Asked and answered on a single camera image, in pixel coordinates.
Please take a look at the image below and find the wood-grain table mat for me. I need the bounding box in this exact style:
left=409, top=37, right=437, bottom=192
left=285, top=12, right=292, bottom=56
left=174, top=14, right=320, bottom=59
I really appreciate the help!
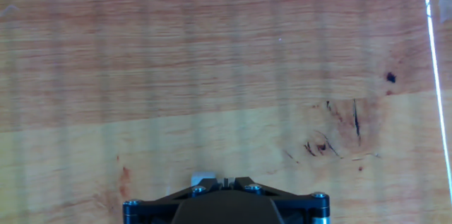
left=0, top=0, right=452, bottom=224

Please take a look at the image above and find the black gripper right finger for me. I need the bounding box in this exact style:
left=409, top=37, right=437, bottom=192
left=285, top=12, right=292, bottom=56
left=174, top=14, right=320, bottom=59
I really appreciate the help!
left=225, top=176, right=331, bottom=224

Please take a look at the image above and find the small grey block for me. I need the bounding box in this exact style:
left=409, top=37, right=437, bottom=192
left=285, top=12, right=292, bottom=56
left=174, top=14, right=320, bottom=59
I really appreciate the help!
left=191, top=171, right=218, bottom=187

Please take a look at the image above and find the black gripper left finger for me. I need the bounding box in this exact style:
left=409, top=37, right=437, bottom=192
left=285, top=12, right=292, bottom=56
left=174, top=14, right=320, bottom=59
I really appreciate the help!
left=122, top=177, right=227, bottom=224

